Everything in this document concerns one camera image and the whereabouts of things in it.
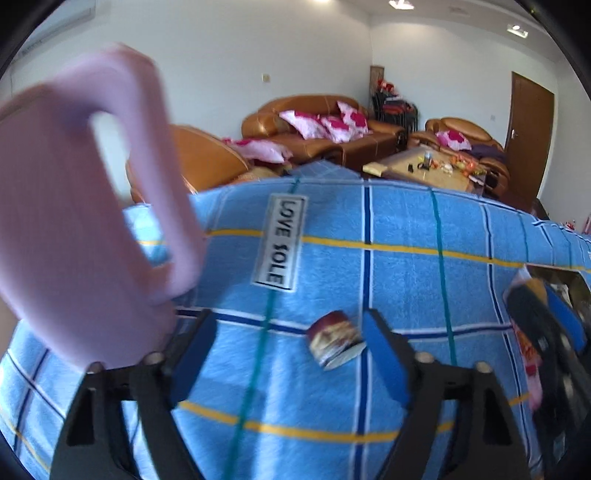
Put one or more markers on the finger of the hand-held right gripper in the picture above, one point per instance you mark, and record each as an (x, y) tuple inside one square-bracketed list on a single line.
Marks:
[(538, 323), (565, 318)]

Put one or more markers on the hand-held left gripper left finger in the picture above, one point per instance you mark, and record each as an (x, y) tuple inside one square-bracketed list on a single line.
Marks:
[(194, 355)]

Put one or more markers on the brown leather sofa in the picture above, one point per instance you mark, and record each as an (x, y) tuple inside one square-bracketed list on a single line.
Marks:
[(369, 138)]

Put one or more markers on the ceiling panel light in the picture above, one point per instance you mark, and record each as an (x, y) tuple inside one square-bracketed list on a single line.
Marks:
[(517, 30), (400, 3)]

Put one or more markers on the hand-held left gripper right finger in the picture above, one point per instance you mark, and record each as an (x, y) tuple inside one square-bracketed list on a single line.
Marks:
[(385, 360)]

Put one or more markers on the pink mug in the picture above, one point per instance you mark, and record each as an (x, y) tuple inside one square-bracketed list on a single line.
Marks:
[(55, 207)]

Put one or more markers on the brown wooden door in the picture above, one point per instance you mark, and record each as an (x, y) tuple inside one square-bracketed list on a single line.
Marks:
[(528, 134)]

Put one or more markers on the small bottle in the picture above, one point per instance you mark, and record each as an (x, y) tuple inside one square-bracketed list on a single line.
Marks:
[(427, 159)]

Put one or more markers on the purple cloth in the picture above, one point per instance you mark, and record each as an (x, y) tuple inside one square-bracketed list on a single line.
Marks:
[(487, 151)]

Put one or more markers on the pink floral pillow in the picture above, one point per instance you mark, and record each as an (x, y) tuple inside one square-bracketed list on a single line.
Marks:
[(300, 123), (353, 117), (453, 140), (261, 150), (334, 129)]

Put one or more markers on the blue plaid blanket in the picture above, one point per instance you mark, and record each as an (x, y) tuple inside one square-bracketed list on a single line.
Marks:
[(369, 286)]

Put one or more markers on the stacked black chairs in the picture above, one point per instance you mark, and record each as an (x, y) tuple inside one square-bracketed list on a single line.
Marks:
[(395, 110)]

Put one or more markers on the metal tray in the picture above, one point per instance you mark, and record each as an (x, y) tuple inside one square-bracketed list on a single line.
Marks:
[(579, 281)]

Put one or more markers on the white air conditioner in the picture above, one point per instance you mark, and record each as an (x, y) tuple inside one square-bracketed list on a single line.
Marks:
[(60, 23)]

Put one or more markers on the yellow flat box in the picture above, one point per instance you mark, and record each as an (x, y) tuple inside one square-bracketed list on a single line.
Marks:
[(376, 169)]

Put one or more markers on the tall brown box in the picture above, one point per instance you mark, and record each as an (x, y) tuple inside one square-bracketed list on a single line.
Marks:
[(376, 76)]

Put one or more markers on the brown leather armchair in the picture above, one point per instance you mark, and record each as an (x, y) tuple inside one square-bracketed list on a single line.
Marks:
[(457, 124)]

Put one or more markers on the orange leather armchair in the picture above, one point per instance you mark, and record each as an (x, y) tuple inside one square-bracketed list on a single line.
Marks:
[(203, 157)]

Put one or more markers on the wooden coffee table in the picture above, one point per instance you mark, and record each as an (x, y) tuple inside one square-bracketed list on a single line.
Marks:
[(443, 177)]

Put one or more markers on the small brown can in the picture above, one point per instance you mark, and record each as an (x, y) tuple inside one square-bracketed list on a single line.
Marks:
[(332, 339)]

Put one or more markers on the pink cartoon cup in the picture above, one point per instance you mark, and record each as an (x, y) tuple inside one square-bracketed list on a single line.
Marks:
[(531, 369)]

